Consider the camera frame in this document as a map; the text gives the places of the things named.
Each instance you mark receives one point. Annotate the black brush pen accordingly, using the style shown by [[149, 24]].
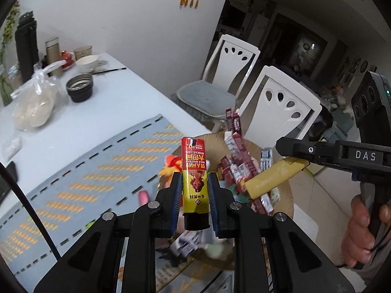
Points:
[[110, 70]]

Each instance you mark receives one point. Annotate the red yellow toy figure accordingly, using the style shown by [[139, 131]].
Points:
[[171, 163]]

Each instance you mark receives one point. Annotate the red yellow snack tube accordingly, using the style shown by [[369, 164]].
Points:
[[195, 183]]

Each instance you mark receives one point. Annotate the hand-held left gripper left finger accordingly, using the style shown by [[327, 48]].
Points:
[[175, 207]]

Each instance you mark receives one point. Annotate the plastic bag of buns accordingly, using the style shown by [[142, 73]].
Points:
[[33, 106]]

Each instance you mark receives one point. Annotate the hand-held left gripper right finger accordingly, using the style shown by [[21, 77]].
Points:
[[214, 210]]

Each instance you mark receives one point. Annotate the black tall case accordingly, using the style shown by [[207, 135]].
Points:
[[26, 48]]

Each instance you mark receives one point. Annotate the glass cup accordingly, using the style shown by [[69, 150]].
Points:
[[82, 52]]

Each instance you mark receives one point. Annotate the grey chair cushion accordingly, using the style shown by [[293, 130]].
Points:
[[204, 97]]

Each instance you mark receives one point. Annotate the black-white patterned box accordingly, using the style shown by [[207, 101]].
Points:
[[186, 244]]

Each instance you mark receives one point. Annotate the pastel plush dango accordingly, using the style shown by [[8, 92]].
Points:
[[213, 250]]

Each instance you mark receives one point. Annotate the pile of red snack packets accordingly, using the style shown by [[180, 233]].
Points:
[[241, 168]]

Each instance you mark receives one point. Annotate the black remote control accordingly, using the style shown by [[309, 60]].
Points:
[[4, 186]]

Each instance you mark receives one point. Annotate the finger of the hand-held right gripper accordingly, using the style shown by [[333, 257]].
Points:
[[305, 150]]

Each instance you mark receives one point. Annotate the white desktop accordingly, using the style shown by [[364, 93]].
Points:
[[122, 103]]

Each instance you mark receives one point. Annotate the white chair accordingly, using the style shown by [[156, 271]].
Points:
[[235, 44], [275, 76]]

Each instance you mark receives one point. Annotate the person's right hand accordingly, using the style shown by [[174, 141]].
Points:
[[357, 235]]

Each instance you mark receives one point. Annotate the white bowl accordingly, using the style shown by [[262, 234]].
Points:
[[87, 64]]

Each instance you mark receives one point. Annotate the yellow tassel wall ornaments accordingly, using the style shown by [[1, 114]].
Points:
[[183, 0]]

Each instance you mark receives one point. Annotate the blue-grey woven table mat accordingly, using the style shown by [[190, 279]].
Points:
[[91, 171]]

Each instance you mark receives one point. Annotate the yellow snack bar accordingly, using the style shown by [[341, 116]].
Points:
[[268, 180]]

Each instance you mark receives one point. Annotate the small white plastic packet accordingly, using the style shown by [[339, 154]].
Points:
[[12, 146]]

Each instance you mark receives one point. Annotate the steel thermos bottle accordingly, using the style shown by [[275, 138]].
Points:
[[53, 58]]

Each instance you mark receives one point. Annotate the clear plastic jar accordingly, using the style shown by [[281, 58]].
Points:
[[14, 77]]

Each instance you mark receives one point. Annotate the pile of plush toys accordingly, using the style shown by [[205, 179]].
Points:
[[336, 97]]

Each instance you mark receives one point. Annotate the small white printed packet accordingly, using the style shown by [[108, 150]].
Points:
[[266, 158]]

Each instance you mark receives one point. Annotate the yellow flower plant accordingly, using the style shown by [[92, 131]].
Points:
[[7, 24]]

